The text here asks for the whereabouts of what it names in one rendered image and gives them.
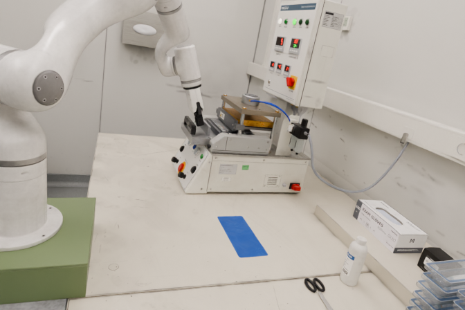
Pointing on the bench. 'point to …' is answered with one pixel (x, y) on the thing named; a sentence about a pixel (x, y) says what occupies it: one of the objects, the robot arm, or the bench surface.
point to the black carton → (429, 254)
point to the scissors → (318, 289)
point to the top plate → (252, 105)
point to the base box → (248, 175)
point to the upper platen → (262, 123)
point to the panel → (188, 158)
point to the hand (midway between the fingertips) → (199, 120)
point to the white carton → (390, 227)
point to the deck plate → (265, 155)
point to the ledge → (374, 251)
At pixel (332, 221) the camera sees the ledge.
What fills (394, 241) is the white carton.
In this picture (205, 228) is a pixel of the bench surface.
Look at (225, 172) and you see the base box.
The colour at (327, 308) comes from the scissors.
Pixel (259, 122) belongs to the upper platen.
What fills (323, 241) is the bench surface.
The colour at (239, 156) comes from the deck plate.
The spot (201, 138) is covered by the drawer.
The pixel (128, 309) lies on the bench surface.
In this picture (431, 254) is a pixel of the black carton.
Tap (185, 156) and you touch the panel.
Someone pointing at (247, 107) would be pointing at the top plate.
